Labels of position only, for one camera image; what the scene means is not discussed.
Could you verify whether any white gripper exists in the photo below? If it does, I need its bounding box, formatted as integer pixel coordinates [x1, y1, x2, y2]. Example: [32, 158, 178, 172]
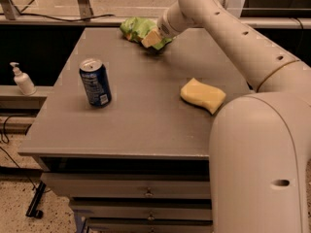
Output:
[141, 1, 197, 48]

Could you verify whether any middle drawer with knob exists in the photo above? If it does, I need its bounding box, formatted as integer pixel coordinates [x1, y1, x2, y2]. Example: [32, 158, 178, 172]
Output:
[69, 199, 212, 220]

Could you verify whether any grey drawer cabinet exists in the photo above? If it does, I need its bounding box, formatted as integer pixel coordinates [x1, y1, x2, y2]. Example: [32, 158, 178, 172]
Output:
[17, 27, 252, 233]

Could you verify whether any black cable on ledge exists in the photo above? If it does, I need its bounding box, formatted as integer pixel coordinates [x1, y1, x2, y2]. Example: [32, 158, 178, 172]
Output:
[18, 13, 117, 22]

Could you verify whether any yellow sponge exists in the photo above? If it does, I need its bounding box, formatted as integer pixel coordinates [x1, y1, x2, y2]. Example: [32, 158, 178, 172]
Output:
[180, 78, 226, 115]

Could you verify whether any bottom drawer with knob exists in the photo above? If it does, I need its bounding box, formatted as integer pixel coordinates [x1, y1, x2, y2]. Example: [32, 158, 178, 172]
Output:
[87, 218, 213, 233]

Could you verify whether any blue soda can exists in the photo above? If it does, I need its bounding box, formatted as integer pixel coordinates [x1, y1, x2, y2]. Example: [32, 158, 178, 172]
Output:
[79, 58, 112, 107]

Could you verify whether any drawer with knob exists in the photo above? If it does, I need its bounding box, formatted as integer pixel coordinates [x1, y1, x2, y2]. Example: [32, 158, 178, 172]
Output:
[69, 199, 212, 220]
[87, 218, 213, 233]
[41, 173, 211, 199]

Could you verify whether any black floor bracket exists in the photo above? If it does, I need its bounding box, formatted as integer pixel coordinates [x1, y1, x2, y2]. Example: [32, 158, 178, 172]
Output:
[26, 182, 47, 219]

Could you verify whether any black floor cable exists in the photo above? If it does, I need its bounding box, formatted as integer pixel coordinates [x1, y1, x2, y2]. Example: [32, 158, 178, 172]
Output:
[0, 114, 38, 191]

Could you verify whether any white pump dispenser bottle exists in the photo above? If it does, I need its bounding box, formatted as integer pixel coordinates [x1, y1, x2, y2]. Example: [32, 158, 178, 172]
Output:
[10, 62, 36, 96]

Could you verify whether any green rice chip bag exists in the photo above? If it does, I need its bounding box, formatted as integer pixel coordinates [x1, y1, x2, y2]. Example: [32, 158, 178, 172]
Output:
[120, 17, 172, 50]

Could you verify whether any top drawer with knob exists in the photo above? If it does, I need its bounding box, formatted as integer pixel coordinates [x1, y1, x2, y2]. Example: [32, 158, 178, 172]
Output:
[41, 173, 211, 199]

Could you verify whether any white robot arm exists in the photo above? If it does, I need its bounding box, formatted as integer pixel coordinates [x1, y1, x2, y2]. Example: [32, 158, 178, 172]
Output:
[157, 0, 311, 233]

